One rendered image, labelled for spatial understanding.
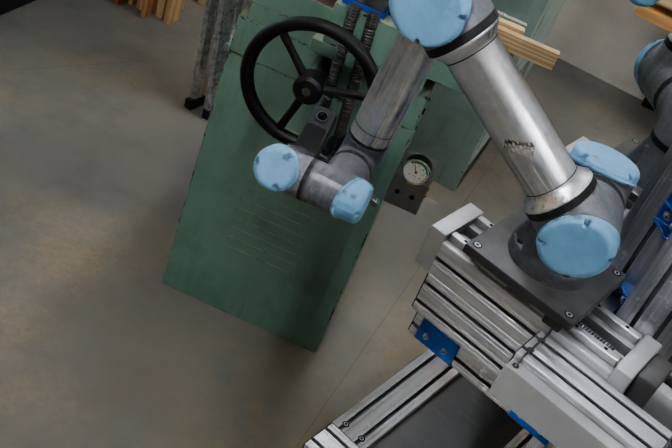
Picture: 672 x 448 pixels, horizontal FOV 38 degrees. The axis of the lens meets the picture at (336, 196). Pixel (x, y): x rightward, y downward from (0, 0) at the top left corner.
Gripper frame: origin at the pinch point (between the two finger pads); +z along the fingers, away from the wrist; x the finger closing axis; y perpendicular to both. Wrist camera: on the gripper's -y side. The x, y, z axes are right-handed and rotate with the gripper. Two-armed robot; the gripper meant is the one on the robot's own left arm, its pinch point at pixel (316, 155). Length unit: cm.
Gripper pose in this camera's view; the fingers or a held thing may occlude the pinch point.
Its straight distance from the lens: 192.4
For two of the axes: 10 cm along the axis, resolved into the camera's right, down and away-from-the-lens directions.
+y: -4.0, 9.1, 1.1
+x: 9.0, 4.1, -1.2
